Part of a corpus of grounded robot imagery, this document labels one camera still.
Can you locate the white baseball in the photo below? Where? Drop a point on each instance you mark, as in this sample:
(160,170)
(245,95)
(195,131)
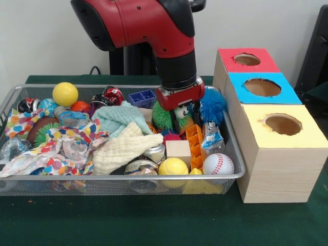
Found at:
(218,164)

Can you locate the blue plastic compartment tray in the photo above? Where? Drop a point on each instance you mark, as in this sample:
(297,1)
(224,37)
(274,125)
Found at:
(141,98)

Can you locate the polka dot cloth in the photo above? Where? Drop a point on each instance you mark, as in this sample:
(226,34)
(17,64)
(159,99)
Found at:
(48,153)

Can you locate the smooth yellow ball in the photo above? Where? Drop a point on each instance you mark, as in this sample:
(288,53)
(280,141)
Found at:
(65,94)

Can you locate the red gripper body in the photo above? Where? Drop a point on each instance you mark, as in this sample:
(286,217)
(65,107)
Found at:
(179,98)

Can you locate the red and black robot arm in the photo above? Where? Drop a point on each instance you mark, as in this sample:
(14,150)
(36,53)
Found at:
(153,25)

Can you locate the blue spiky ball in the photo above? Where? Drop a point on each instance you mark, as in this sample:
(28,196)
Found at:
(214,105)

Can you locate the black chair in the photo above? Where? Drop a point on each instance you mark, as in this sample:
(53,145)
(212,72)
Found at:
(315,51)

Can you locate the dark green table cloth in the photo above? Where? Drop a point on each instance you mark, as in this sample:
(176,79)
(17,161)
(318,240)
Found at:
(317,97)
(153,220)

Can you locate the yellow tennis ball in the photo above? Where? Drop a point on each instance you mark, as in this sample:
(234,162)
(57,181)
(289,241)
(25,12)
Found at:
(173,166)

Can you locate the shallow silver mesh bin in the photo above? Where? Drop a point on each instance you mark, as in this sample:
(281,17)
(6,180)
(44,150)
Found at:
(115,184)

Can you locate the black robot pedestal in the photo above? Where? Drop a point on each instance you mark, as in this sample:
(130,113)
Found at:
(138,61)

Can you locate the cream cloth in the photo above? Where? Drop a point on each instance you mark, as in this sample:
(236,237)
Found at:
(118,151)

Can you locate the wooden box with three holes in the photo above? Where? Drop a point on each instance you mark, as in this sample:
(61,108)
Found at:
(282,174)

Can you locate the mint green cloth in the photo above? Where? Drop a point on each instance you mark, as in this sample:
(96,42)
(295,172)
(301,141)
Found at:
(112,118)

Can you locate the green spiky toy with eyes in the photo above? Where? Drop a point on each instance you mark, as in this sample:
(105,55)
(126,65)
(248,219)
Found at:
(161,118)

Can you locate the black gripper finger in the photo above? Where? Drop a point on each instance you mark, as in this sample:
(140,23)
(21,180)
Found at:
(196,115)
(176,123)

